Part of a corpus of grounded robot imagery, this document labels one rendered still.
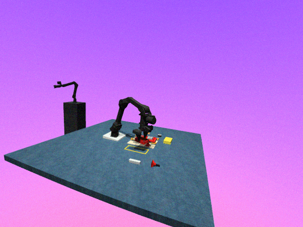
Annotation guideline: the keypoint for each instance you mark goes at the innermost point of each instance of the yellow rectangular block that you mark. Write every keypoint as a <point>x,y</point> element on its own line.
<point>167,140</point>

